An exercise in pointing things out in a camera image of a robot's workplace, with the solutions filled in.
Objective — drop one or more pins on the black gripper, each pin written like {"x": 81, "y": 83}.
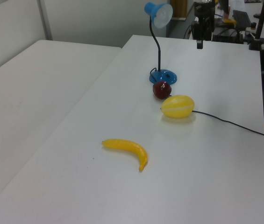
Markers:
{"x": 205, "y": 23}

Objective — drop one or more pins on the blue desk lamp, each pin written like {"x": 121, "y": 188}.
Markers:
{"x": 162, "y": 76}

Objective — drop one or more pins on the black equipment box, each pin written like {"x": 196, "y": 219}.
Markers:
{"x": 227, "y": 36}

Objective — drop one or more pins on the small yellow object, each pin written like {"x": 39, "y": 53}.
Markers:
{"x": 230, "y": 21}

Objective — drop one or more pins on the black keyboard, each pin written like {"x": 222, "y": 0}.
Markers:
{"x": 242, "y": 18}

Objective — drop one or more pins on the dark red apple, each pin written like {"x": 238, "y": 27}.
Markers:
{"x": 161, "y": 90}

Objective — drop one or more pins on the yellow striped melon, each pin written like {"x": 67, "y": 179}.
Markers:
{"x": 178, "y": 107}

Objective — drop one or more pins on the yellow banana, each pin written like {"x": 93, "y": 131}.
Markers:
{"x": 131, "y": 148}

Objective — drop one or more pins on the white side table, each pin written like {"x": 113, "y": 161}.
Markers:
{"x": 33, "y": 98}

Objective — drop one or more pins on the black camera stand pole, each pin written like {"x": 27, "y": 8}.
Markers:
{"x": 261, "y": 23}

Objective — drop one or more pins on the grey partition post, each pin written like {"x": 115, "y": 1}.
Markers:
{"x": 45, "y": 21}

